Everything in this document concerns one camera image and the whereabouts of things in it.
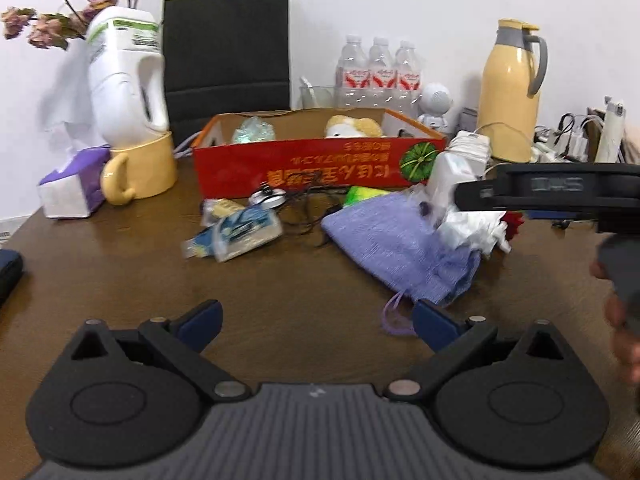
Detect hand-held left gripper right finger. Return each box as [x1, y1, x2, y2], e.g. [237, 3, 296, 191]
[385, 299, 571, 403]

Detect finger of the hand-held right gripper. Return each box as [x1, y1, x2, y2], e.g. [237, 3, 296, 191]
[454, 168, 507, 212]

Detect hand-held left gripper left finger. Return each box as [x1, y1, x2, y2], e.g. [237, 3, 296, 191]
[70, 299, 252, 403]

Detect white tissue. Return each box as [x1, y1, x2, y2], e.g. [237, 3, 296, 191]
[437, 207, 512, 257]

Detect red artificial flower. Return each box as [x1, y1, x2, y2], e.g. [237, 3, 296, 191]
[500, 211, 526, 239]

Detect purple drawstring pouch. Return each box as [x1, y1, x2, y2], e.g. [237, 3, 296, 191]
[321, 191, 482, 336]

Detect blue snack packet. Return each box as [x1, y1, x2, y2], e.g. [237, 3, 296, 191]
[181, 206, 284, 263]

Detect green tissue pack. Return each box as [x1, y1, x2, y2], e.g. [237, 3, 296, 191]
[345, 186, 390, 207]

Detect small tan packet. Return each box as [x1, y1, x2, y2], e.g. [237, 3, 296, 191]
[201, 198, 247, 226]

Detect small white round disc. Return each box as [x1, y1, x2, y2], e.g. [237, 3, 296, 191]
[250, 187, 289, 211]

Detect black earphones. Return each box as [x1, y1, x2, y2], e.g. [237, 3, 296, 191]
[250, 184, 347, 249]

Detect red cardboard box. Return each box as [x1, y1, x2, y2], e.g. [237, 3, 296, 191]
[192, 107, 447, 200]

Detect person's right hand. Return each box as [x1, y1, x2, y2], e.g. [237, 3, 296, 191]
[604, 292, 640, 387]

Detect white power bank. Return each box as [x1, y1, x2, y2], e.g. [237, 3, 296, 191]
[446, 130, 494, 161]

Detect white power strip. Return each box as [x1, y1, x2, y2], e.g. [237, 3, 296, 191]
[532, 115, 594, 162]

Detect small grey box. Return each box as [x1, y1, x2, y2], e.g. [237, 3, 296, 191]
[459, 107, 482, 134]

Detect yellow thermos jug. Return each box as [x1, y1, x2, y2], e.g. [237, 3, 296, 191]
[476, 19, 549, 163]

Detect white astronaut speaker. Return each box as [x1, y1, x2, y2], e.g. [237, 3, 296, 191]
[416, 82, 454, 136]

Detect water bottle red label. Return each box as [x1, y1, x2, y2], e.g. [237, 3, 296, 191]
[395, 40, 422, 106]
[336, 35, 372, 107]
[368, 37, 398, 106]

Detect yellow plush toy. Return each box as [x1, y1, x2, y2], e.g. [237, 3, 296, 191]
[325, 115, 387, 140]

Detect yellow mug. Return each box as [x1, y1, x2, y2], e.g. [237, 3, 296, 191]
[100, 131, 179, 206]

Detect glass cup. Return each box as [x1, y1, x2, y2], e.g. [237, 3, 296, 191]
[299, 84, 337, 110]

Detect purple tissue pack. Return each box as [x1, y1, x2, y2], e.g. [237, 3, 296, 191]
[39, 145, 112, 220]

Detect dark blue glasses case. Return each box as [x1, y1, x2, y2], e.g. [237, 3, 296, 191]
[0, 249, 24, 307]

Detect light green plastic bag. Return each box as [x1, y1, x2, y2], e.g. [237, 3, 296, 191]
[231, 116, 277, 145]

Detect clear plastic spoon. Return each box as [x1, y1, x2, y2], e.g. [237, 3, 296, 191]
[299, 76, 321, 108]

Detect white detergent jug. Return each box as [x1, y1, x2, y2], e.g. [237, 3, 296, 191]
[86, 6, 170, 145]

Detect black paper bag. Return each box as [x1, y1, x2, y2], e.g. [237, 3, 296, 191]
[161, 0, 292, 133]

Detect dried pink flower bouquet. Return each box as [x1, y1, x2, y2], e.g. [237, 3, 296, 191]
[0, 0, 162, 52]

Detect purple cord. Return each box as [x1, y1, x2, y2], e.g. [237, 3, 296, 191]
[172, 130, 203, 160]

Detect white wall label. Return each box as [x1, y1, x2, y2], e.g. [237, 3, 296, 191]
[0, 216, 32, 241]

